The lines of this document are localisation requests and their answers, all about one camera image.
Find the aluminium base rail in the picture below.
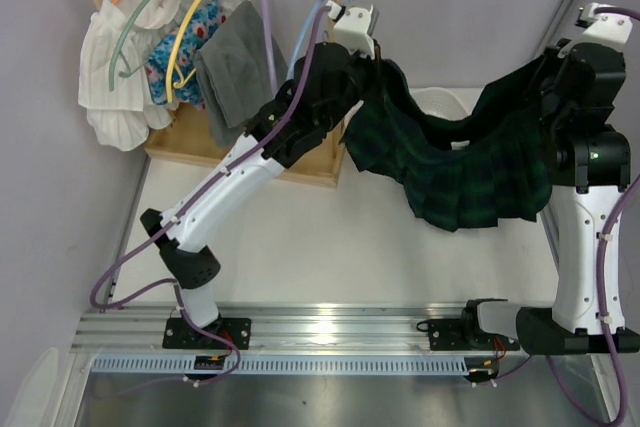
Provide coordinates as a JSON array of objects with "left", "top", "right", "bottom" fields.
[{"left": 71, "top": 302, "right": 464, "bottom": 355}]

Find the blue floral garment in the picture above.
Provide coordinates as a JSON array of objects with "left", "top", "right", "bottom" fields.
[{"left": 144, "top": 0, "right": 226, "bottom": 107}]

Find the purple hanger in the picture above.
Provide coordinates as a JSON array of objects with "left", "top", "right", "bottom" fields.
[{"left": 260, "top": 0, "right": 278, "bottom": 95}]

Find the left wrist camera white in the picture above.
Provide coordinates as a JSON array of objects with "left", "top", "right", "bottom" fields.
[{"left": 325, "top": 0, "right": 378, "bottom": 59}]

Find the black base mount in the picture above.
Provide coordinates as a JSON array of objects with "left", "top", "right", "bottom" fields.
[
  {"left": 416, "top": 318, "right": 520, "bottom": 352},
  {"left": 162, "top": 317, "right": 252, "bottom": 350}
]

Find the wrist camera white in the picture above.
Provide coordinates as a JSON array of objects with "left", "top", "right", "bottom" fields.
[
  {"left": 576, "top": 3, "right": 639, "bottom": 51},
  {"left": 325, "top": 0, "right": 378, "bottom": 59}
]

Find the yellow hanger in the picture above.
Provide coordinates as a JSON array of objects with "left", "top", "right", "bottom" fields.
[{"left": 166, "top": 0, "right": 265, "bottom": 104}]

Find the white pleated garment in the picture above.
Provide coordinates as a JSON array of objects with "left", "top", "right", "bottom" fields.
[{"left": 78, "top": 0, "right": 240, "bottom": 151}]

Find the light blue hanger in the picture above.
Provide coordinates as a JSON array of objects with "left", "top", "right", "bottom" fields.
[{"left": 286, "top": 0, "right": 327, "bottom": 80}]

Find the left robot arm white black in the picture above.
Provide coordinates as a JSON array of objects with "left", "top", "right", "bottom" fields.
[{"left": 141, "top": 42, "right": 380, "bottom": 329}]

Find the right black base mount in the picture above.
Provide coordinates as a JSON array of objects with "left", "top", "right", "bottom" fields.
[{"left": 416, "top": 318, "right": 520, "bottom": 352}]

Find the green hanger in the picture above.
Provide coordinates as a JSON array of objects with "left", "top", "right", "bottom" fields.
[{"left": 108, "top": 0, "right": 179, "bottom": 92}]

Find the white slotted cable duct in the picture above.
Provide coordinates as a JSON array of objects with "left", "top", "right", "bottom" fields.
[{"left": 91, "top": 353, "right": 469, "bottom": 376}]

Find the white perforated plastic basket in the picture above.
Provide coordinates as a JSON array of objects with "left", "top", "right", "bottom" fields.
[{"left": 410, "top": 87, "right": 470, "bottom": 121}]

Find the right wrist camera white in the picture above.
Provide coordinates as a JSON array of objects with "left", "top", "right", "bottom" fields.
[{"left": 576, "top": 3, "right": 639, "bottom": 51}]

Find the dark green plaid garment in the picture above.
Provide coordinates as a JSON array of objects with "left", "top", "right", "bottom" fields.
[{"left": 343, "top": 59, "right": 552, "bottom": 232}]

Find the wooden clothes rack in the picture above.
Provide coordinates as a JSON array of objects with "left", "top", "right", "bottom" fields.
[{"left": 93, "top": 0, "right": 345, "bottom": 188}]

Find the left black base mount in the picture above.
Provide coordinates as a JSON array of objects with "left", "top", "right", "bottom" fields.
[{"left": 162, "top": 317, "right": 252, "bottom": 350}]

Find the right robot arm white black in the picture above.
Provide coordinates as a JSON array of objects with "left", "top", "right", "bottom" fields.
[{"left": 464, "top": 40, "right": 639, "bottom": 356}]

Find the grey pleated skirt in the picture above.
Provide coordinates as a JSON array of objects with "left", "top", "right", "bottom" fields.
[{"left": 194, "top": 1, "right": 275, "bottom": 148}]

